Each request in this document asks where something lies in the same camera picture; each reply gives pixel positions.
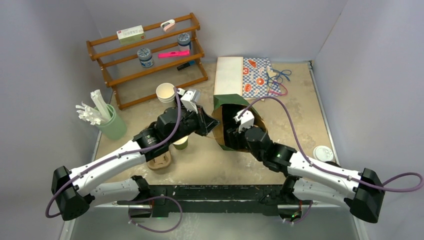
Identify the pink white clip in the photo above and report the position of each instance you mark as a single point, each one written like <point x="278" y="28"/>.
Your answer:
<point x="168" y="25"/>

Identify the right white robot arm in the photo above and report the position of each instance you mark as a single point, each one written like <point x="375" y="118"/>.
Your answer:
<point x="311" y="179"/>

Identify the pink marker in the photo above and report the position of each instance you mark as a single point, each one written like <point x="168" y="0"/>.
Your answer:
<point x="173" y="54"/>

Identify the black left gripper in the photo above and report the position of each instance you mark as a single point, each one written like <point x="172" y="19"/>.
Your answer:
<point x="205" y="122"/>

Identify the blue lidded jar left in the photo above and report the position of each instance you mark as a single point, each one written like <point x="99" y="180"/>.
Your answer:
<point x="145" y="57"/>

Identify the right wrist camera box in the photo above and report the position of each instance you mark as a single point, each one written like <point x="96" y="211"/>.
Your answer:
<point x="244" y="119"/>

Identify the blue checkered paper bag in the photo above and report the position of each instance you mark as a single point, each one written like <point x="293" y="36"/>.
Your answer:
<point x="255" y="80"/>

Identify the green straw holder cup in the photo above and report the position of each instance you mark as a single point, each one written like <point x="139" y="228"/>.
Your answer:
<point x="115" y="128"/>

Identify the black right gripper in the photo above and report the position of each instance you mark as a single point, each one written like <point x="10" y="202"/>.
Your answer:
<point x="233" y="135"/>

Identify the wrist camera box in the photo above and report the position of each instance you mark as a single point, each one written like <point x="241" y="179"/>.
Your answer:
<point x="244" y="119"/>
<point x="189" y="98"/>

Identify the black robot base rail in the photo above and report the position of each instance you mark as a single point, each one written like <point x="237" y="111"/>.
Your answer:
<point x="266" y="199"/>

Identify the green paper bag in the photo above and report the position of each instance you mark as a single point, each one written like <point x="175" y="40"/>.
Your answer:
<point x="225" y="107"/>

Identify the blue lidded jar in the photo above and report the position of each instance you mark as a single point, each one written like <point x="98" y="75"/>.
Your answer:
<point x="145" y="57"/>
<point x="184" y="42"/>

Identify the wooden shelf rack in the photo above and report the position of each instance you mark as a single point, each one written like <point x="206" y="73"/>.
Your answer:
<point x="155" y="53"/>

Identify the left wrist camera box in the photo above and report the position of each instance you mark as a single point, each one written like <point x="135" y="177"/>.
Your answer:
<point x="189" y="98"/>

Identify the white green box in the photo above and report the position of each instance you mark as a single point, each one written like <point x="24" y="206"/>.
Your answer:
<point x="131" y="35"/>

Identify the blue lidded jar right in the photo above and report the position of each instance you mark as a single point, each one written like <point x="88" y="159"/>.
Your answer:
<point x="184" y="42"/>

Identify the white cup lid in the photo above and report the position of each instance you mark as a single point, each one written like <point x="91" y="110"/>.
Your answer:
<point x="323" y="153"/>

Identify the white paper bag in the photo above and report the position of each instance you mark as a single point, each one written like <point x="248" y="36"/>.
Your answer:
<point x="228" y="75"/>

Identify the white paper cup stack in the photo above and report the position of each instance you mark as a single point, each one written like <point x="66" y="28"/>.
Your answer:
<point x="166" y="94"/>
<point x="181" y="144"/>

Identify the black blue marker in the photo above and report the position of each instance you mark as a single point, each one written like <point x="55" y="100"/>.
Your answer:
<point x="185" y="65"/>

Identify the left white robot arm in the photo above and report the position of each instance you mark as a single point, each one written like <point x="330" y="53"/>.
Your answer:
<point x="72" y="190"/>

